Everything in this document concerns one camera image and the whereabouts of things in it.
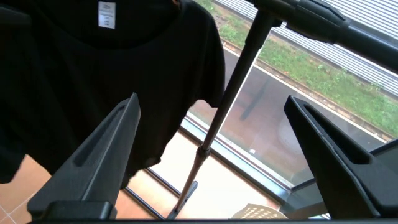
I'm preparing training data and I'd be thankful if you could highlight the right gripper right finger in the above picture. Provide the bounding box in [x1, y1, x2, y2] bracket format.
[283, 95, 398, 218]

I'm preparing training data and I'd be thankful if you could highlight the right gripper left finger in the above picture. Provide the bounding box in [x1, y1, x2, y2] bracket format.
[27, 92, 141, 220]

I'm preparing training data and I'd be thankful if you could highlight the black garment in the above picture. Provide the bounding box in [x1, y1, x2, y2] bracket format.
[0, 0, 226, 187]

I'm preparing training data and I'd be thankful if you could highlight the white laundry basket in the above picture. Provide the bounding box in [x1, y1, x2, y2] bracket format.
[231, 203, 289, 220]

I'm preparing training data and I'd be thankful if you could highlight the black clothes rack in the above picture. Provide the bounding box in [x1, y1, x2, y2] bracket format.
[124, 0, 398, 220]

